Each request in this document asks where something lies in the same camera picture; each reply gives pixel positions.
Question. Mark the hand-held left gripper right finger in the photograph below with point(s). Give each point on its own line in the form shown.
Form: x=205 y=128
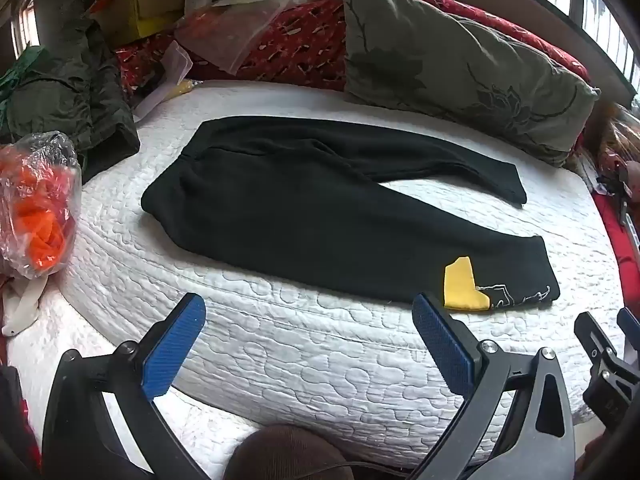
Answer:
x=445 y=345

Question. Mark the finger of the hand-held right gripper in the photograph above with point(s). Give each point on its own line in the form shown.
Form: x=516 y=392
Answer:
x=629 y=325
x=592 y=337

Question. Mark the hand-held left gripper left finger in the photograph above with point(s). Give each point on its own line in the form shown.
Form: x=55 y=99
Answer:
x=175 y=345

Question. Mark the black pants with yellow patch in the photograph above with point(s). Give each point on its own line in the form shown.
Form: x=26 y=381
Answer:
x=310 y=210

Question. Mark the white quilted mattress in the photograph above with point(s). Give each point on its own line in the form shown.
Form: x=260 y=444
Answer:
x=310 y=360

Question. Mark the plastic bag with orange cloth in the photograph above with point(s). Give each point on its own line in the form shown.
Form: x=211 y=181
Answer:
x=40 y=210

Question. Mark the small yellow item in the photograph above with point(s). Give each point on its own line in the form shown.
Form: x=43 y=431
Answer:
x=181 y=88

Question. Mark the dark green jacket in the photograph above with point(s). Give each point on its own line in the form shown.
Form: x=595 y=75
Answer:
x=75 y=95

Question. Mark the grey floral pillow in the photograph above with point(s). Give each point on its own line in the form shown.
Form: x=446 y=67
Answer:
x=450 y=70

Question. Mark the window with bars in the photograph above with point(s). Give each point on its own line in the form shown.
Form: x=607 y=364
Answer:
x=605 y=15

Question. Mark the green cloth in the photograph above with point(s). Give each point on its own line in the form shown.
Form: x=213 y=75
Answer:
x=17 y=72

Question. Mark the red patterned blanket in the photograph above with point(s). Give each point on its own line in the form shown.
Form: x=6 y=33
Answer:
x=295 y=50

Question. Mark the clear plastic bag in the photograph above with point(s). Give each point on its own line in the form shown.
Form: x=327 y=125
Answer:
x=235 y=30

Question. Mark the yellow cardboard box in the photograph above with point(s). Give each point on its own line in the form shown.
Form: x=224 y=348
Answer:
x=137 y=12

